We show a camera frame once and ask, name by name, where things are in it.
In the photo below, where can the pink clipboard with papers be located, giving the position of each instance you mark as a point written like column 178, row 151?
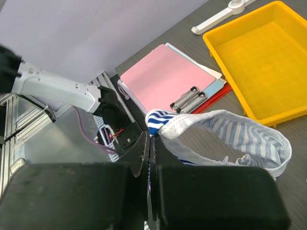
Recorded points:
column 168, row 79

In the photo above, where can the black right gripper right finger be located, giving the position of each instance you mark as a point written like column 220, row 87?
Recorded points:
column 185, row 197

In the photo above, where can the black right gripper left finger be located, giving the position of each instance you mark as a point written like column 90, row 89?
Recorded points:
column 80, row 196

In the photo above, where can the metal clothes rack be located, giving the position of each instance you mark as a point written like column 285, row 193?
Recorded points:
column 234, row 7

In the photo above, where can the white slotted cable duct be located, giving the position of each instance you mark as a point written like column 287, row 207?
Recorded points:
column 105, row 135

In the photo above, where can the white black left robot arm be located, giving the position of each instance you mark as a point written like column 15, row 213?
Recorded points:
column 22, row 78

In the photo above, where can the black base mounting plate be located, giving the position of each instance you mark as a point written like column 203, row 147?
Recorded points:
column 130, row 134

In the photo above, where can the yellow plastic tray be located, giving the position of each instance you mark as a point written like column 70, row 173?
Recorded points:
column 263, row 56

